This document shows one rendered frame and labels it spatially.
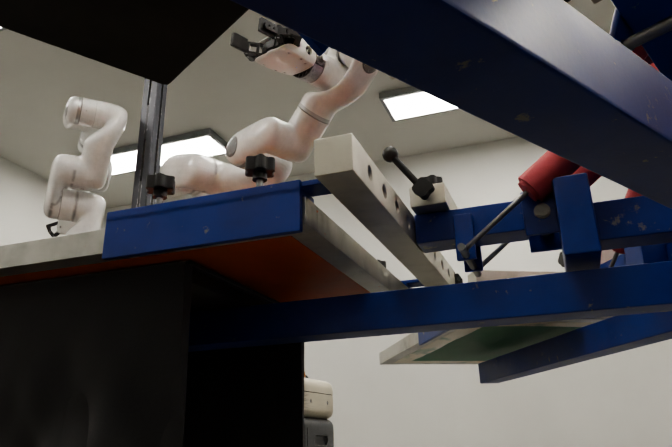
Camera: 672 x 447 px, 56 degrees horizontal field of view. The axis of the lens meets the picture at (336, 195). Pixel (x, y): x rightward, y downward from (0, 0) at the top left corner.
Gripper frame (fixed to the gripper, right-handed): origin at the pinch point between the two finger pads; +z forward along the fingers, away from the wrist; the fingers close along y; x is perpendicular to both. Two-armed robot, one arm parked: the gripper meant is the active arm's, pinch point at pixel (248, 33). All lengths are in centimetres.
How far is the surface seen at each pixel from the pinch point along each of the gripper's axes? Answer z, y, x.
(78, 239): 29, -6, -50
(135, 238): 26, -17, -50
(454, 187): -343, 188, 89
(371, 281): -14, -25, -50
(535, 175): -16, -54, -36
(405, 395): -321, 212, -74
